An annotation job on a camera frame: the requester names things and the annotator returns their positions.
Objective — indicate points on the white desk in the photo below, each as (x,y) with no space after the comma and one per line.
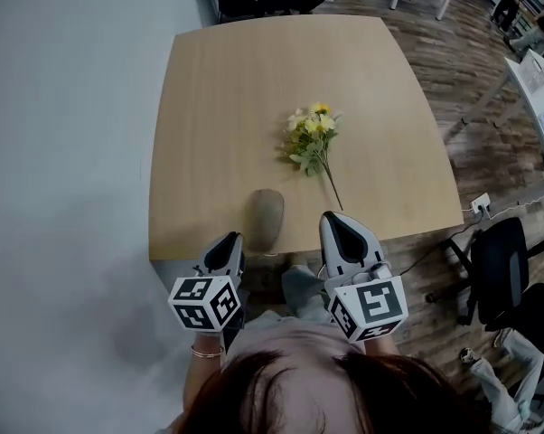
(541,106)

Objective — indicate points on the person's right forearm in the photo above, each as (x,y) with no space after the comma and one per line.
(378,348)

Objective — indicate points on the person's light pink shirt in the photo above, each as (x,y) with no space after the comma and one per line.
(299,333)

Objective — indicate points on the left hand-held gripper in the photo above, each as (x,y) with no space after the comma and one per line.
(204,303)

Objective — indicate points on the white power strip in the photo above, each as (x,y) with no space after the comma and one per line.
(481,205)

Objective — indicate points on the person's left forearm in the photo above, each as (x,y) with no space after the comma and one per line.
(199,373)

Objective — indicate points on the gold bangle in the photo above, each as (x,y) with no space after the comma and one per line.
(206,354)

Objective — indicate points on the yellow artificial flower bouquet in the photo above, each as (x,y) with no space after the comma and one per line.
(310,143)

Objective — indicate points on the black metal railing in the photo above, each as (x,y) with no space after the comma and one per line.
(538,2)

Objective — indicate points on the white desk calendar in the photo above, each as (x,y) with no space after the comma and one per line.
(537,71)

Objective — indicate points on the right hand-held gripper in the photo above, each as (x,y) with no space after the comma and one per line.
(371,305)

